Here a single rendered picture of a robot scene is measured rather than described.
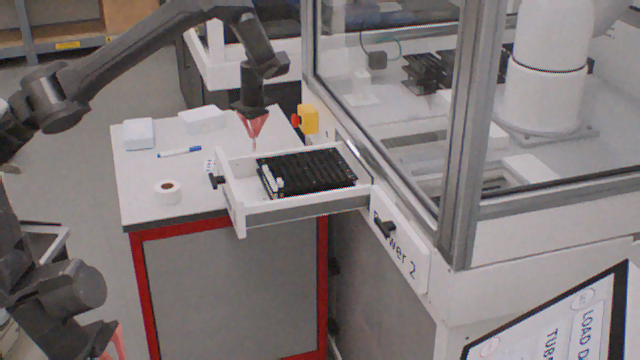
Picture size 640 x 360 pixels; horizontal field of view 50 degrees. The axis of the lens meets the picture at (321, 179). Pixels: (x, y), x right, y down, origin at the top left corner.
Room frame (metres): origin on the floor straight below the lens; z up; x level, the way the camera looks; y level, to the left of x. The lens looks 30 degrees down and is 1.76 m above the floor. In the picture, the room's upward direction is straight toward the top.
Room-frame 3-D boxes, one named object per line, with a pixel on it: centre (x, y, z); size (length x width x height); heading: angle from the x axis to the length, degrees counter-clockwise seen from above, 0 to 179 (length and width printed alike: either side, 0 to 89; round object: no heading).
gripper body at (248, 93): (1.58, 0.17, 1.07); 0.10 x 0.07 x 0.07; 138
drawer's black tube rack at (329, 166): (1.52, 0.04, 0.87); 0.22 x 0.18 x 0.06; 108
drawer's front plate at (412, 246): (1.25, -0.17, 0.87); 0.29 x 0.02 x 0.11; 18
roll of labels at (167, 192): (1.59, 0.42, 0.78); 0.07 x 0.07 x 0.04
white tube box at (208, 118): (2.04, 0.40, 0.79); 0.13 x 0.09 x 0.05; 122
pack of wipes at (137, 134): (1.95, 0.58, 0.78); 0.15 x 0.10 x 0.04; 14
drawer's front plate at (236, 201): (1.45, 0.23, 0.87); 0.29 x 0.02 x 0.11; 18
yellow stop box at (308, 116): (1.86, 0.04, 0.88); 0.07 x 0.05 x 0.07; 18
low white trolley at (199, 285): (1.85, 0.34, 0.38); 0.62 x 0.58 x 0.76; 18
